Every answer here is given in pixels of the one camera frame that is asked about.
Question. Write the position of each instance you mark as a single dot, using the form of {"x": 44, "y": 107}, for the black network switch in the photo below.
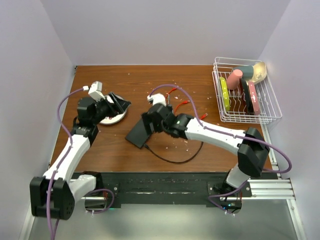
{"x": 139, "y": 134}

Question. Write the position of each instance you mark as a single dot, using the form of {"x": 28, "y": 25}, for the beige bowl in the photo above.
{"x": 259, "y": 72}

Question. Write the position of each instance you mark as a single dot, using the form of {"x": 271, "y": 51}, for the white wire dish rack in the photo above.
{"x": 270, "y": 109}

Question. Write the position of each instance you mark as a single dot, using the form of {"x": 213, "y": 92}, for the white round patterned plate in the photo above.
{"x": 116, "y": 119}

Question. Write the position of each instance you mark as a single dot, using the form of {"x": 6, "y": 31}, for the dark green cup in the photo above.
{"x": 247, "y": 71}

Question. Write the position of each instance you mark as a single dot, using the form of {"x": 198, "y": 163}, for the aluminium frame rail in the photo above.
{"x": 269, "y": 214}

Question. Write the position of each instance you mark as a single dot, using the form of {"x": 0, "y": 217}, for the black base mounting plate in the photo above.
{"x": 166, "y": 188}

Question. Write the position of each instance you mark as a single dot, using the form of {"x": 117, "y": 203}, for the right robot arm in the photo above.
{"x": 248, "y": 145}

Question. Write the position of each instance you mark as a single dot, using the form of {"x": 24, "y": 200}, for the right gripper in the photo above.
{"x": 147, "y": 119}

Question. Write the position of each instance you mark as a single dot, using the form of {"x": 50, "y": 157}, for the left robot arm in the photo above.
{"x": 54, "y": 194}

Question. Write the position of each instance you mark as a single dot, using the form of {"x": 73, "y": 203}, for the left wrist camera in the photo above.
{"x": 95, "y": 91}

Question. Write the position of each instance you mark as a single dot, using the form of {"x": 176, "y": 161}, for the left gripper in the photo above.
{"x": 119, "y": 105}

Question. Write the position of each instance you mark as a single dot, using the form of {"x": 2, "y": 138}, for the yellow-green plate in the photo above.
{"x": 225, "y": 93}

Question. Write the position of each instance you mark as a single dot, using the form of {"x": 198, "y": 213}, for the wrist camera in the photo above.
{"x": 95, "y": 91}
{"x": 157, "y": 99}

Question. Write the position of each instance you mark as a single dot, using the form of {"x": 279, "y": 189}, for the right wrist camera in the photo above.
{"x": 157, "y": 99}

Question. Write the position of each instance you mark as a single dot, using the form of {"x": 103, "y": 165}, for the pink plate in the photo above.
{"x": 254, "y": 98}

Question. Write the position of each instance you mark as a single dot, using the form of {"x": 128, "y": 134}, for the pink cup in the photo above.
{"x": 233, "y": 80}

